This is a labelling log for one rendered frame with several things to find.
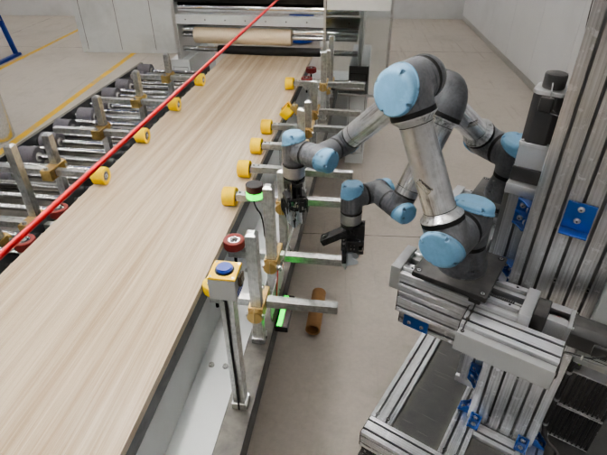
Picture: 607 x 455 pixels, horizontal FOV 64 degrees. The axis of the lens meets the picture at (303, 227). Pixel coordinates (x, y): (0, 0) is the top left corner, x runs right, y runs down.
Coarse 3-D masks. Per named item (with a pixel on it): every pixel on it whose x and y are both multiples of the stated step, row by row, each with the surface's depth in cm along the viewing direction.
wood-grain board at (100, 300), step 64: (256, 64) 375; (192, 128) 271; (256, 128) 270; (128, 192) 212; (192, 192) 212; (64, 256) 174; (128, 256) 174; (192, 256) 174; (0, 320) 148; (64, 320) 148; (128, 320) 147; (0, 384) 128; (64, 384) 128; (128, 384) 128; (0, 448) 113; (64, 448) 113
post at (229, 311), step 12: (228, 312) 122; (228, 324) 124; (228, 336) 128; (240, 336) 132; (228, 348) 131; (240, 348) 133; (228, 360) 133; (240, 360) 134; (240, 372) 136; (240, 384) 138; (240, 396) 142; (240, 408) 144
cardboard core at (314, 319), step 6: (318, 288) 282; (312, 294) 282; (318, 294) 278; (324, 294) 281; (324, 300) 279; (312, 312) 266; (318, 312) 266; (312, 318) 262; (318, 318) 263; (306, 324) 261; (312, 324) 258; (318, 324) 260; (306, 330) 262; (312, 330) 264; (318, 330) 261
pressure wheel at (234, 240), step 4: (228, 236) 183; (232, 236) 184; (236, 236) 184; (240, 236) 183; (224, 240) 181; (228, 240) 181; (232, 240) 181; (236, 240) 181; (240, 240) 181; (244, 240) 182; (224, 244) 180; (228, 244) 179; (232, 244) 179; (236, 244) 179; (240, 244) 180; (244, 244) 182; (224, 248) 182; (228, 248) 180; (232, 248) 179; (236, 248) 179; (240, 248) 181; (232, 252) 180; (236, 260) 187
